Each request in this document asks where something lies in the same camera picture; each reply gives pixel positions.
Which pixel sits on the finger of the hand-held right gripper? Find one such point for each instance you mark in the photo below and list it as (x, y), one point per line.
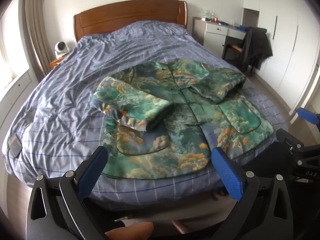
(308, 115)

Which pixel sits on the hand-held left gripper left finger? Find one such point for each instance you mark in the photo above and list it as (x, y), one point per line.
(93, 166)

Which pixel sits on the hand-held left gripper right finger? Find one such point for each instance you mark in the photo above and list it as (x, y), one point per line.
(228, 173)

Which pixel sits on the green printed padded jacket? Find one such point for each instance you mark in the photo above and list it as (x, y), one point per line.
(175, 130)

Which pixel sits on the white wardrobe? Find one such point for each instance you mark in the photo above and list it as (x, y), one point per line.
(287, 55)

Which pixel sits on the blue checked bed blanket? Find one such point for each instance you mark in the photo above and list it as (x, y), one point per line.
(62, 100)

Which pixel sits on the person's leg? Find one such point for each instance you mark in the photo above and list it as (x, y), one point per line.
(132, 231)

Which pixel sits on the wooden chair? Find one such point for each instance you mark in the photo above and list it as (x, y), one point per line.
(235, 48)

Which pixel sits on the wooden nightstand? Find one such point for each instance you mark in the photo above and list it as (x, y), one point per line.
(56, 62)

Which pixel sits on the white round fan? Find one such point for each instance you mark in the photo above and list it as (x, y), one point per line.
(62, 48)

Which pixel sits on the grey white desk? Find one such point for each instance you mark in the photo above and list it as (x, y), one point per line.
(216, 30)

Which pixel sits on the window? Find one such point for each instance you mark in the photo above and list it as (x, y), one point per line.
(10, 55)

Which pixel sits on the beige curtain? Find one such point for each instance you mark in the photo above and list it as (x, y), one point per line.
(37, 30)

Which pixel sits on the wooden headboard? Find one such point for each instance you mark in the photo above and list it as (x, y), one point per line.
(125, 15)

